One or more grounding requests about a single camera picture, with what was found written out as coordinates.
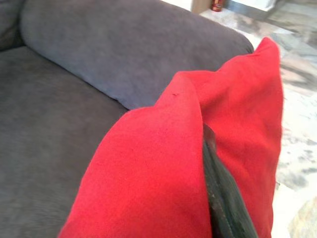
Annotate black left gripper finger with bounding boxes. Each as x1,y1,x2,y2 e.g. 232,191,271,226
203,123,259,238

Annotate red pillow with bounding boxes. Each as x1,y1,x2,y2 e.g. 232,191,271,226
58,37,284,238

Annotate dark grey-brown fabric sofa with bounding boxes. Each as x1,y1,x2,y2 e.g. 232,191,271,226
0,0,255,238

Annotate red can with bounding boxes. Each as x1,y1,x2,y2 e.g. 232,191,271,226
211,0,225,12

